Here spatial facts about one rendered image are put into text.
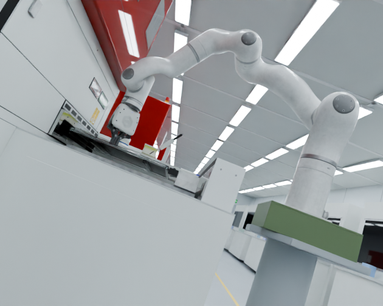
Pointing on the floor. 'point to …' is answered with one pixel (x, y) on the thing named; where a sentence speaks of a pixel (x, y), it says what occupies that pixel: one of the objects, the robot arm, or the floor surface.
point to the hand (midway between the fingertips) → (113, 142)
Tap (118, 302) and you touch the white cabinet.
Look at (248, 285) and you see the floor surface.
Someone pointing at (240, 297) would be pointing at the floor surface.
